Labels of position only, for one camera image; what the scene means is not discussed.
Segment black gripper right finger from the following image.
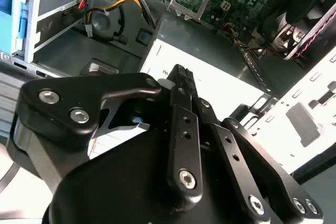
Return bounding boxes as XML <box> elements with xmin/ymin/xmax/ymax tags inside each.
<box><xmin>197</xmin><ymin>97</ymin><xmax>323</xmax><ymax>224</ymax></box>

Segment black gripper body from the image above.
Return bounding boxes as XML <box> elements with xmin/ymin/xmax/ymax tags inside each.
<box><xmin>43</xmin><ymin>129</ymin><xmax>245</xmax><ymax>224</ymax></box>

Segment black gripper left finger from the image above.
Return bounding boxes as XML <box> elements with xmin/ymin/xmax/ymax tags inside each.
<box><xmin>6</xmin><ymin>63</ymin><xmax>204</xmax><ymax>205</ymax></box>

